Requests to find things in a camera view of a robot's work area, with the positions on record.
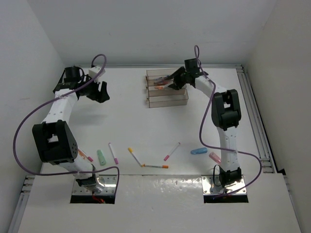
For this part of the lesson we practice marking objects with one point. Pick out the white pen purple cap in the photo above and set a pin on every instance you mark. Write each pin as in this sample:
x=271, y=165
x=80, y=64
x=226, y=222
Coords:
x=113, y=154

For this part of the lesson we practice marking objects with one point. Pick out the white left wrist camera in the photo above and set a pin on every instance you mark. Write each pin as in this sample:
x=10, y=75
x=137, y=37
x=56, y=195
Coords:
x=96, y=73

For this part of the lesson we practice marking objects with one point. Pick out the white pen yellow cap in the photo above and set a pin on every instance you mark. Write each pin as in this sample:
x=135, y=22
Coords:
x=135, y=158

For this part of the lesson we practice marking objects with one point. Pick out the pink correction tape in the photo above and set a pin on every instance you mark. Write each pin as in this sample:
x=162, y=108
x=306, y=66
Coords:
x=215, y=157

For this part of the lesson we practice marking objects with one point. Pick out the white pen pink cap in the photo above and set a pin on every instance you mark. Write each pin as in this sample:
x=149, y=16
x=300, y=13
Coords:
x=172, y=151

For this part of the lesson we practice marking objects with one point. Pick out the blue correction tape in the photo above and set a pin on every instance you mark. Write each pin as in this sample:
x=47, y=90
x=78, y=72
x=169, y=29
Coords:
x=199, y=151

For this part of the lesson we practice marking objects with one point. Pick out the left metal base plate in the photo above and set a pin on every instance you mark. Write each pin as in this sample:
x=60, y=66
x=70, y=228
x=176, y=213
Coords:
x=102, y=185

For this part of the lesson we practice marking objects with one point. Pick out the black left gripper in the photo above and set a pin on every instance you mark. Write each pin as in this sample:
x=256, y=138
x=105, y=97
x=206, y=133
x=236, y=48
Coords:
x=100, y=96

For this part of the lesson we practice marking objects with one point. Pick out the pink cap pen under arm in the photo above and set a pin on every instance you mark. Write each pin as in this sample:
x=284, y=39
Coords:
x=84, y=156

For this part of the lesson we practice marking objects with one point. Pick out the white front cover board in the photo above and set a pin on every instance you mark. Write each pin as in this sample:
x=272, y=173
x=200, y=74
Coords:
x=159, y=204

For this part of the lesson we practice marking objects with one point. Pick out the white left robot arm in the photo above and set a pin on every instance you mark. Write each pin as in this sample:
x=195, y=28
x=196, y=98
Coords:
x=54, y=140

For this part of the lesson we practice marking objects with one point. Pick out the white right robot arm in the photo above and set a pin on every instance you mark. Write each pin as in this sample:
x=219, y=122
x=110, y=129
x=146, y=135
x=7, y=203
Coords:
x=225, y=115

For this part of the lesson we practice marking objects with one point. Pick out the clear tiered organizer tray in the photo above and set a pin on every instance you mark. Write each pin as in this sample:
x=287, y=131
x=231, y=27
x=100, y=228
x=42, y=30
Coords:
x=166, y=97

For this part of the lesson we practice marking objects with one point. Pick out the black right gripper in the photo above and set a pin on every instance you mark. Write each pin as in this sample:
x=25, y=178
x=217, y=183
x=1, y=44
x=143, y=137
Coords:
x=177, y=84

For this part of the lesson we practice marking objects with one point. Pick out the white pen orange cap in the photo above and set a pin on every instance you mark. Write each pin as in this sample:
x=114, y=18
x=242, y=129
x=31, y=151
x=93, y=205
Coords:
x=154, y=166

